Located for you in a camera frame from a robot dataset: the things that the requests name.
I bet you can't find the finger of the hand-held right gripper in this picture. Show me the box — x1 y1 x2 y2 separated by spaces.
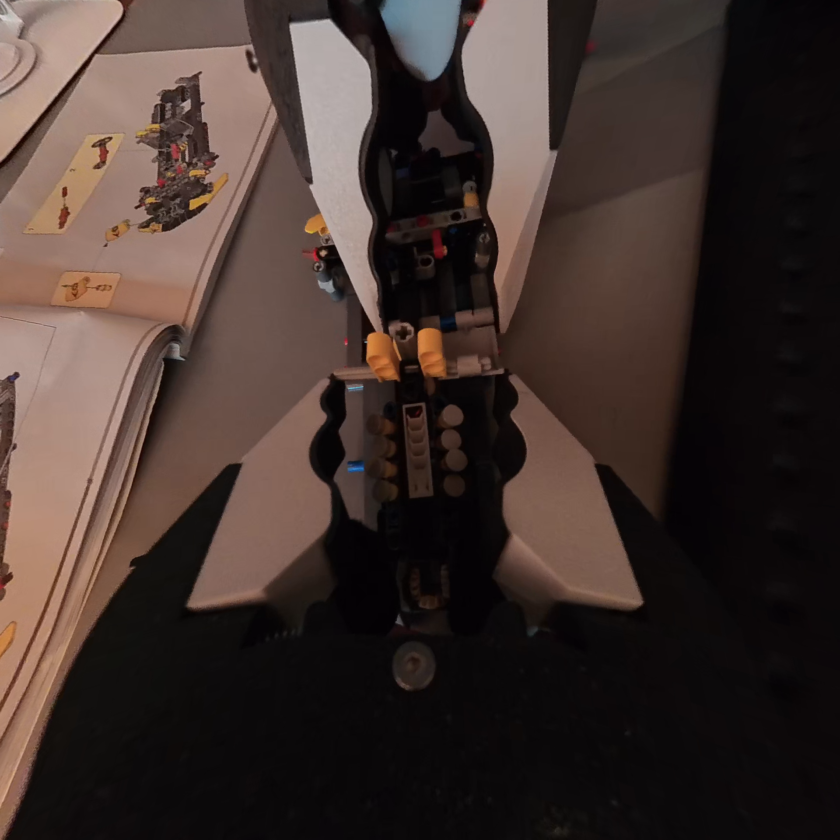
287 18 389 333
458 0 560 333

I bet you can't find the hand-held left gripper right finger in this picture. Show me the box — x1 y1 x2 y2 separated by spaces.
494 376 644 635

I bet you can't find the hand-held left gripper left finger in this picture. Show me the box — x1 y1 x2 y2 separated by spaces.
185 379 347 626

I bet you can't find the black yellow lego vehicle model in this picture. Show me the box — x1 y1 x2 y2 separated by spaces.
303 141 509 624

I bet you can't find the open lego instruction booklet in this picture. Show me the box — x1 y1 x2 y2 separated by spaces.
0 52 280 795

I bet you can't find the white stand base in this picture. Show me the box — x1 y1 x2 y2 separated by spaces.
0 0 126 165

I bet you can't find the black perforated pad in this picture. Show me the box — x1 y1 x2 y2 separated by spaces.
663 0 840 840

